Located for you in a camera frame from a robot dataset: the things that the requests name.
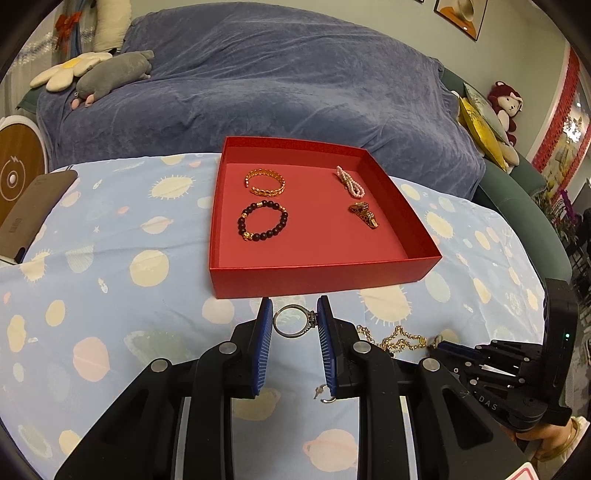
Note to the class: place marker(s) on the framed wall picture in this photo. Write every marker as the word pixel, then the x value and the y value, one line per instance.
pixel 461 16

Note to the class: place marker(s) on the small silver earring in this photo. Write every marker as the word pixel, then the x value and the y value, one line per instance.
pixel 327 399

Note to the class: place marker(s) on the red cardboard box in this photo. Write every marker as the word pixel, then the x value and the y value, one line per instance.
pixel 314 249

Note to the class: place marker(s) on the gold leaf bangle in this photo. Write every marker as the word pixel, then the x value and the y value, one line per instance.
pixel 265 190

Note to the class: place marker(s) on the gold wrist bangle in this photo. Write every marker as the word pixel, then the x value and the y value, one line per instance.
pixel 574 434

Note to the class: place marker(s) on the flower shaped pillow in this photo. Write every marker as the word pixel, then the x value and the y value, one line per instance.
pixel 60 71

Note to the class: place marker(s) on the yellow pillow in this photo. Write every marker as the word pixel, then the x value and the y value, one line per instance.
pixel 482 134

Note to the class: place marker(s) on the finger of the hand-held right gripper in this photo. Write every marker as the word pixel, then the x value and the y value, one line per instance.
pixel 457 351
pixel 517 354

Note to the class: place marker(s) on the cream pillow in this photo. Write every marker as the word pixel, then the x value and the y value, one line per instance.
pixel 113 23
pixel 509 158

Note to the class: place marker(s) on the white sheer curtain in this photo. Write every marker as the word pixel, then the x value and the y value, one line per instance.
pixel 41 41

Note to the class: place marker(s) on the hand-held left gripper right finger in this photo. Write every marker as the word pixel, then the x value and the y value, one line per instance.
pixel 325 350

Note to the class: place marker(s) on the gold patterned hair clip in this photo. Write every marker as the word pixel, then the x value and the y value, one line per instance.
pixel 364 214

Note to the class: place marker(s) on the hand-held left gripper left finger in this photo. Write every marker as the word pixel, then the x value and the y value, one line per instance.
pixel 263 350

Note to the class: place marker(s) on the person's right hand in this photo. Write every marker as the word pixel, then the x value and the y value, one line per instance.
pixel 549 438

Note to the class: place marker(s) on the blue covered sofa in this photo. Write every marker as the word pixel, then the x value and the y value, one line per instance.
pixel 277 83

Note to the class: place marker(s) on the red monkey plush toy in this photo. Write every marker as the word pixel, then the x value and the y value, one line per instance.
pixel 505 108

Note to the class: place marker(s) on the brown phone case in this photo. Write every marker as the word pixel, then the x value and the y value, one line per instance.
pixel 32 212

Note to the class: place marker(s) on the red patterned wall hanging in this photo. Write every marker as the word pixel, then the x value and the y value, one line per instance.
pixel 561 124

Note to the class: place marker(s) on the red bow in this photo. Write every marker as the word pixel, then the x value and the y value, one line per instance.
pixel 68 21

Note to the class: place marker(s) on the round white wooden device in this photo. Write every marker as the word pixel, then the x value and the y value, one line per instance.
pixel 18 170

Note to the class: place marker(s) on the grey patterned pillow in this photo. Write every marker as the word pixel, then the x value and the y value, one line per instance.
pixel 485 108

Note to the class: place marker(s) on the grey plush toy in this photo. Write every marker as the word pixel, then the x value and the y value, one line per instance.
pixel 111 76

